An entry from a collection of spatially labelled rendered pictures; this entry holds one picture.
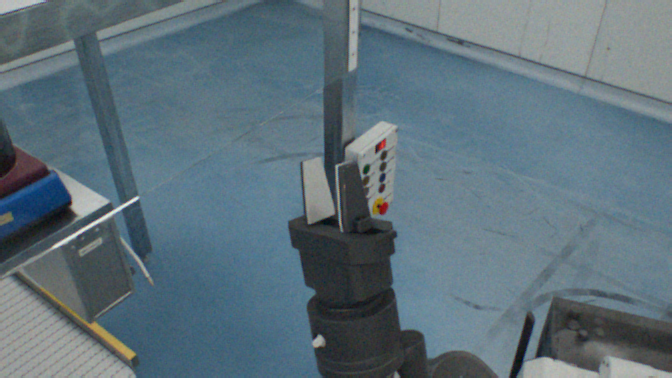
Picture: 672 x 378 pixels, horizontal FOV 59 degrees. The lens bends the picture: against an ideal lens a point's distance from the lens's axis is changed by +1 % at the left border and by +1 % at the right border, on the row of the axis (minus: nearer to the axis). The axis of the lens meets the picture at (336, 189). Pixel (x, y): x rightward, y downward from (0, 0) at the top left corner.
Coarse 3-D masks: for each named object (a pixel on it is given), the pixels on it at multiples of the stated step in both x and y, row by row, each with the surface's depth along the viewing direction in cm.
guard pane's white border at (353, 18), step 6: (354, 0) 127; (354, 6) 128; (354, 12) 128; (354, 18) 129; (354, 24) 130; (354, 30) 131; (354, 36) 132; (354, 42) 133; (354, 48) 134; (348, 54) 133; (354, 54) 135; (348, 60) 134; (354, 60) 135; (348, 66) 135; (354, 66) 136
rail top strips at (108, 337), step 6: (42, 288) 140; (48, 294) 138; (66, 306) 135; (72, 312) 134; (78, 318) 133; (90, 324) 131; (96, 324) 131; (96, 330) 130; (102, 330) 130; (102, 336) 129; (108, 336) 128; (114, 342) 127; (120, 342) 127; (120, 348) 126; (126, 348) 126; (126, 354) 125; (132, 354) 125
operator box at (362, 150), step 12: (372, 132) 152; (384, 132) 152; (396, 132) 155; (360, 144) 148; (372, 144) 148; (396, 144) 158; (348, 156) 147; (360, 156) 144; (372, 156) 149; (360, 168) 147; (372, 168) 151; (372, 180) 154; (372, 192) 157; (384, 192) 163; (372, 204) 159; (372, 216) 162
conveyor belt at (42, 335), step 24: (0, 288) 145; (24, 288) 145; (0, 312) 139; (24, 312) 139; (48, 312) 139; (0, 336) 133; (24, 336) 133; (48, 336) 133; (72, 336) 133; (0, 360) 128; (24, 360) 128; (48, 360) 128; (72, 360) 128; (96, 360) 128
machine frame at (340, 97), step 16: (0, 0) 74; (16, 0) 75; (32, 0) 75; (336, 80) 137; (352, 80) 139; (336, 96) 140; (352, 96) 142; (336, 112) 142; (352, 112) 145; (336, 128) 145; (352, 128) 148; (336, 144) 148; (336, 160) 151; (336, 192) 157; (128, 208) 244; (336, 208) 160; (128, 224) 252; (144, 224) 254; (144, 240) 258; (144, 256) 265
